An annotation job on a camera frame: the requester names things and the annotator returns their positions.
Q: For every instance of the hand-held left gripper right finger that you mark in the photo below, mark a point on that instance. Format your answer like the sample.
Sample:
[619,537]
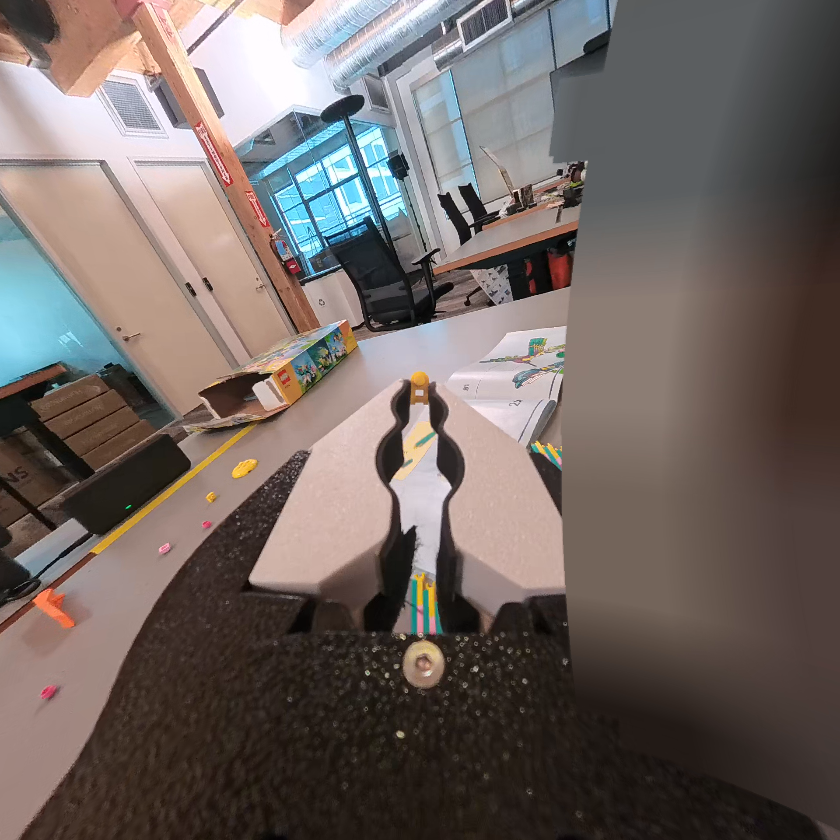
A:
[505,518]

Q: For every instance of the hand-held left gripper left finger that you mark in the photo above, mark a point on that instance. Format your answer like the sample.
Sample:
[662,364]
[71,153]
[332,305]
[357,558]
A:
[328,512]

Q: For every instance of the small yellow lego piece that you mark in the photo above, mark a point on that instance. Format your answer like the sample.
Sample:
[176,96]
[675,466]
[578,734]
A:
[418,386]

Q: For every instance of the striped lego assembly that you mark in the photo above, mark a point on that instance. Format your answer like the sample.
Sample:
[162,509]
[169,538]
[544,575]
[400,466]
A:
[548,456]

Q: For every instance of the round yellow lego piece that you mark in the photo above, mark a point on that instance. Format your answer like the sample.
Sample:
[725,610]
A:
[245,468]

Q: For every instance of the multicoloured lego assembly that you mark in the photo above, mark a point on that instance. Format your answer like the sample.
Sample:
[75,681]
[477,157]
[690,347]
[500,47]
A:
[425,604]

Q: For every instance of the colourful lego box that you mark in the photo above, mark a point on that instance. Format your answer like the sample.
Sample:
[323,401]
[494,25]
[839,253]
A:
[295,374]

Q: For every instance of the orange lego piece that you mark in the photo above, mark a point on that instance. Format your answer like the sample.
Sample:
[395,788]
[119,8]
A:
[54,607]

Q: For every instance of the closed instruction booklet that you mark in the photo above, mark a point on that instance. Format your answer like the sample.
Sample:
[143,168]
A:
[420,499]

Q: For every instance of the open instruction booklet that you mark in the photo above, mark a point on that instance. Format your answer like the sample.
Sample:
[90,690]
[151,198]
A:
[518,380]

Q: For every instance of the yellow tape strip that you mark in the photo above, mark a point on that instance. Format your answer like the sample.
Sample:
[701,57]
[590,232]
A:
[170,489]

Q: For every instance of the black box device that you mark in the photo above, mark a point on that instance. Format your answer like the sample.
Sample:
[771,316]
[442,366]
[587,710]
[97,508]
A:
[124,485]

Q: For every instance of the white recycling bin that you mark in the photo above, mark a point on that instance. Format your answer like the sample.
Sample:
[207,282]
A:
[331,298]

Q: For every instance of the black mesh office chair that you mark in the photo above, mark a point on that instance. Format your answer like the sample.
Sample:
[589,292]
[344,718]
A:
[380,275]

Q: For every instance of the stack of cardboard boxes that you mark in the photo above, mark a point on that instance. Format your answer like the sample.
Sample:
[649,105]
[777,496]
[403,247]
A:
[92,420]

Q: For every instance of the red bag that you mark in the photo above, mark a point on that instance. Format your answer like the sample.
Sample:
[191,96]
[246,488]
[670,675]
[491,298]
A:
[561,269]

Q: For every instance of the red fire extinguisher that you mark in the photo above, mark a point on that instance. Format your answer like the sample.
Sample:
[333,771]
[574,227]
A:
[282,249]

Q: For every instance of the grey office desk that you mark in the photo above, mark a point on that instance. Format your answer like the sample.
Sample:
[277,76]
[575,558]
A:
[512,239]

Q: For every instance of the beige door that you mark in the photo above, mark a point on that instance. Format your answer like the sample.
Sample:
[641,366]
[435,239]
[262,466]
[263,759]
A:
[111,275]
[210,256]

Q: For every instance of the brown wooden table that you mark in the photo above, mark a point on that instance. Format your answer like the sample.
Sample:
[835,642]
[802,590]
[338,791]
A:
[29,380]

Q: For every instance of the black speaker on stand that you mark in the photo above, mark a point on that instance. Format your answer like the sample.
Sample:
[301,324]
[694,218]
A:
[399,165]

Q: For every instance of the black floor lamp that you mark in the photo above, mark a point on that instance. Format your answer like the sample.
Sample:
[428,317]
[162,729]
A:
[358,151]

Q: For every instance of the white ceiling vent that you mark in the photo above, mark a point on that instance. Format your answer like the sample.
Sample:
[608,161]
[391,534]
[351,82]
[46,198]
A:
[484,23]

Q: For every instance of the wooden post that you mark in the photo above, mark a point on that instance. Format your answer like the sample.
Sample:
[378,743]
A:
[216,144]

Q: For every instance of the black wall speaker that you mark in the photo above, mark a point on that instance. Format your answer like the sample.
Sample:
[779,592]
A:
[190,98]

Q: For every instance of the wall air vent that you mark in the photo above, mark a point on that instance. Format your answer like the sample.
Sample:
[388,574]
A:
[131,106]

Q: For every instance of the silver ceiling duct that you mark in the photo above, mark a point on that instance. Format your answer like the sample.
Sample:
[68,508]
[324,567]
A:
[367,33]

